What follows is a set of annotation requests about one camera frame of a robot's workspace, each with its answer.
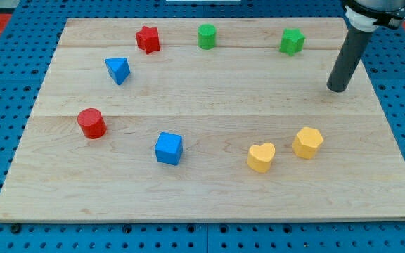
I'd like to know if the red star block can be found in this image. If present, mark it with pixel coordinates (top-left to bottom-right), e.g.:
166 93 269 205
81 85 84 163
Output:
136 26 160 54

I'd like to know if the green star block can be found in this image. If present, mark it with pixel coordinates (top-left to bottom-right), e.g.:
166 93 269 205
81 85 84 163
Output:
279 28 305 56

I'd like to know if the blue cube block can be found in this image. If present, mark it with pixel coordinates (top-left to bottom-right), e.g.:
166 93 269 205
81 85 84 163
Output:
155 132 183 166

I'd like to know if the yellow heart block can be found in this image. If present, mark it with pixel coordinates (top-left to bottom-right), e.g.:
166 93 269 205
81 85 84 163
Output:
246 143 276 173

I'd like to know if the light wooden board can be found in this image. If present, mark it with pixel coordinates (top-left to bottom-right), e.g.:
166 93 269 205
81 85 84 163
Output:
0 18 405 224

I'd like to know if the green cylinder block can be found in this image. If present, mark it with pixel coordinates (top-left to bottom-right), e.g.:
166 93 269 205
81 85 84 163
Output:
198 23 217 50

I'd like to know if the blue triangle block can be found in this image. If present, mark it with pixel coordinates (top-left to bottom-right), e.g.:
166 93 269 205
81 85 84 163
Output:
105 58 131 86

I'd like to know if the yellow hexagon block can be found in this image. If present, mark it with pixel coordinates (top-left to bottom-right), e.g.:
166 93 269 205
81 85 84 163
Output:
292 126 324 160

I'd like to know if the red cylinder block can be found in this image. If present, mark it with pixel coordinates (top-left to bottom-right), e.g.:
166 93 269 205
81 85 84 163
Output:
77 108 107 139

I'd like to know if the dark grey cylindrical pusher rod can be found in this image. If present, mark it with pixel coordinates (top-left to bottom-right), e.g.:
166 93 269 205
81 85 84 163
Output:
326 26 373 93

